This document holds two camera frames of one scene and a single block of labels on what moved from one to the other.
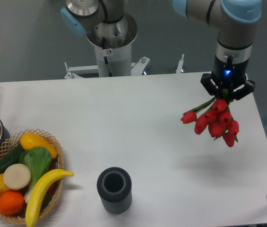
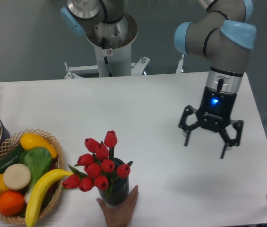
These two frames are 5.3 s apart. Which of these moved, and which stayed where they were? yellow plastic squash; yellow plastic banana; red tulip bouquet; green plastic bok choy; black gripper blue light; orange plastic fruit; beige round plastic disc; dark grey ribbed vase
Moved: dark grey ribbed vase; black gripper blue light; red tulip bouquet
Stayed: beige round plastic disc; yellow plastic banana; green plastic bok choy; yellow plastic squash; orange plastic fruit
